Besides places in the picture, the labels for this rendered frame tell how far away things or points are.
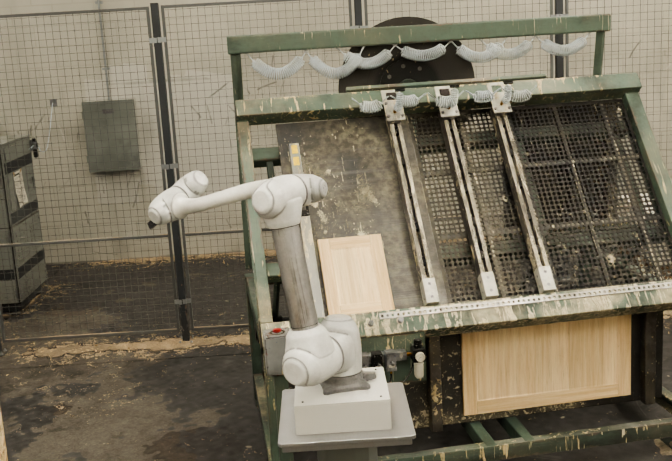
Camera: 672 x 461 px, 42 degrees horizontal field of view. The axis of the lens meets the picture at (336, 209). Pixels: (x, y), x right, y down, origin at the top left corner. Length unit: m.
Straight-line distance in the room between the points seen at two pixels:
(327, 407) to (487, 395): 1.50
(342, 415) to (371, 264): 1.14
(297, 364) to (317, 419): 0.27
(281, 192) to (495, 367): 1.90
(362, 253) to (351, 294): 0.22
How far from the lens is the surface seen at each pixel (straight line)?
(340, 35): 4.94
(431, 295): 4.18
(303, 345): 3.16
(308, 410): 3.31
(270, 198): 3.06
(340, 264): 4.24
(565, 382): 4.76
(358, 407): 3.31
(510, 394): 4.67
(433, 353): 4.42
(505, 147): 4.66
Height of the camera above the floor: 2.19
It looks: 11 degrees down
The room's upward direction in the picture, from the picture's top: 3 degrees counter-clockwise
